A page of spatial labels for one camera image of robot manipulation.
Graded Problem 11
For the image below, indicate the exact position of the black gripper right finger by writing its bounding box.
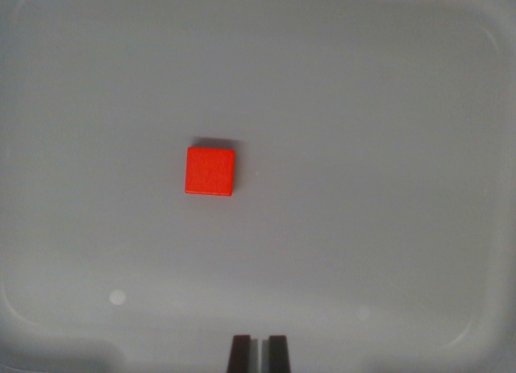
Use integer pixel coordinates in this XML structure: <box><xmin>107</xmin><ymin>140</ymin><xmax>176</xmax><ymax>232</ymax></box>
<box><xmin>261</xmin><ymin>334</ymin><xmax>293</xmax><ymax>373</ymax></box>

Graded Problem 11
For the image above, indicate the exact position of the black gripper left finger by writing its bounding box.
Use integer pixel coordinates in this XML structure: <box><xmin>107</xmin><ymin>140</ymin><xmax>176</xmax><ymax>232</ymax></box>
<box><xmin>227</xmin><ymin>334</ymin><xmax>260</xmax><ymax>373</ymax></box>

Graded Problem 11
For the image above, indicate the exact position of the red wooden cube block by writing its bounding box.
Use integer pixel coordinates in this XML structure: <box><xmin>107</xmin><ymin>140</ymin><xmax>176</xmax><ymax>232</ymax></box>
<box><xmin>184</xmin><ymin>146</ymin><xmax>236</xmax><ymax>197</ymax></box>

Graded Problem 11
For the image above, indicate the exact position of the white plastic tray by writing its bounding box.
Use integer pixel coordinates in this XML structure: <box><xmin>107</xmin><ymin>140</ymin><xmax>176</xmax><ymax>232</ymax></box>
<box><xmin>0</xmin><ymin>0</ymin><xmax>516</xmax><ymax>373</ymax></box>

